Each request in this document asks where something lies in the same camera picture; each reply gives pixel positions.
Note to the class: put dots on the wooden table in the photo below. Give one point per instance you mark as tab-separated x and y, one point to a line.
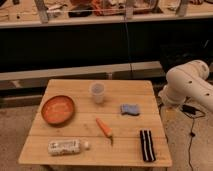
123	148

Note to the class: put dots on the translucent white cup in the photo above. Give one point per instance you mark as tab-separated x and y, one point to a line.
97	90

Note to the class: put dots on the wooden workbench shelf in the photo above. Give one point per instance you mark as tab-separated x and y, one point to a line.
40	13

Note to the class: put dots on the orange carrot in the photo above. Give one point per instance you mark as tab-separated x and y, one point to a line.
105	129

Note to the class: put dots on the white plastic bottle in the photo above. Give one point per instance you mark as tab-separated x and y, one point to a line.
67	147

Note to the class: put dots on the black white striped cloth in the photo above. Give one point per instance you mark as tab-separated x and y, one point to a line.
148	153

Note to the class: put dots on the orange ceramic bowl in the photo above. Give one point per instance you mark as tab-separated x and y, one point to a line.
58	110

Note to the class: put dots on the black power adapter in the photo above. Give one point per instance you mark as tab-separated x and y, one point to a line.
189	109

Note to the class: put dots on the blue sponge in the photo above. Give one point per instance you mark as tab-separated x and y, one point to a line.
128	109

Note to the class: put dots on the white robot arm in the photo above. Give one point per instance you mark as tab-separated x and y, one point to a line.
188	80

